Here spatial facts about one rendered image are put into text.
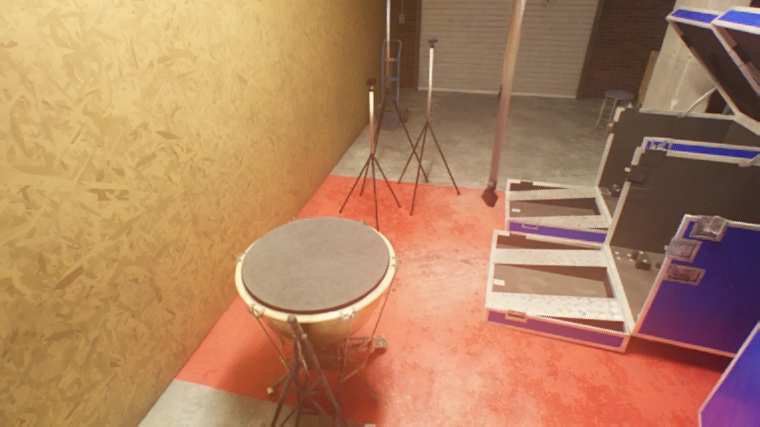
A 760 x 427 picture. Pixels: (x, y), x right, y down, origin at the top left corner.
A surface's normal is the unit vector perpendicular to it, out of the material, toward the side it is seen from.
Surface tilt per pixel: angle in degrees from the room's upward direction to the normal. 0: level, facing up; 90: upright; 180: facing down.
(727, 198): 90
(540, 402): 0
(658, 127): 90
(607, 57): 90
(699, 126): 90
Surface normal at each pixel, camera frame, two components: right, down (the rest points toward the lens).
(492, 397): 0.00, -0.88
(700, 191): -0.31, 0.46
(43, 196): 0.98, 0.11
